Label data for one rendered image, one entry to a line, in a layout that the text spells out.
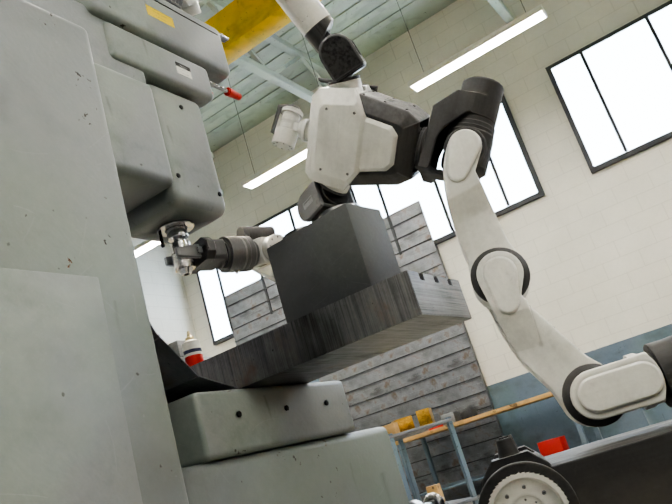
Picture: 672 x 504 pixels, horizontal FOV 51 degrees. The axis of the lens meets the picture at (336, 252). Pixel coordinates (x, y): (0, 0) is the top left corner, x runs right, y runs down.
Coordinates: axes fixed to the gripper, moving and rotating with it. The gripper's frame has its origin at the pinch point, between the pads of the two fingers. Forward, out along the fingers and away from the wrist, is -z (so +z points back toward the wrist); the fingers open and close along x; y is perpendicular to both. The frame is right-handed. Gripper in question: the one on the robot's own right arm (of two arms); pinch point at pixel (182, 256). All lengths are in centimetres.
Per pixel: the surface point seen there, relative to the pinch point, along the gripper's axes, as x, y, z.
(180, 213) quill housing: 7.2, -7.4, -2.2
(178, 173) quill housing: 12.0, -14.9, -3.1
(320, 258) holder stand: 36.5, 16.7, 7.7
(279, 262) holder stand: 26.7, 13.2, 5.5
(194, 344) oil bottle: -1.9, 20.5, -1.3
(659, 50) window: -120, -283, 747
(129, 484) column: 38, 49, -39
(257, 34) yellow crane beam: -296, -348, 314
